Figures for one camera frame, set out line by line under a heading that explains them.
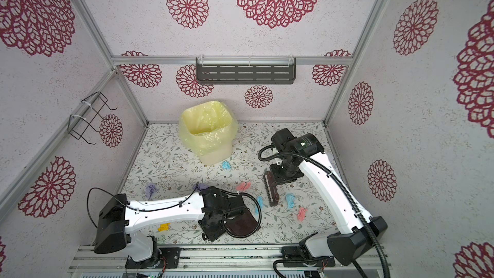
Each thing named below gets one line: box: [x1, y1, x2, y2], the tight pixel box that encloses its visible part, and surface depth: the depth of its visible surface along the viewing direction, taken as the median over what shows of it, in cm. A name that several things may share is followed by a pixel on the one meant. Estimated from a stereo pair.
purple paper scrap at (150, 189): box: [145, 183, 158, 200], surface depth 92 cm
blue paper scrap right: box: [285, 193, 296, 209], surface depth 89 cm
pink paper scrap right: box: [297, 207, 308, 223], surface depth 86 cm
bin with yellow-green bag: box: [178, 100, 239, 166], surface depth 94 cm
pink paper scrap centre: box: [236, 181, 252, 192], surface depth 94 cm
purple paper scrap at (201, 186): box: [192, 182, 210, 191], surface depth 94 cm
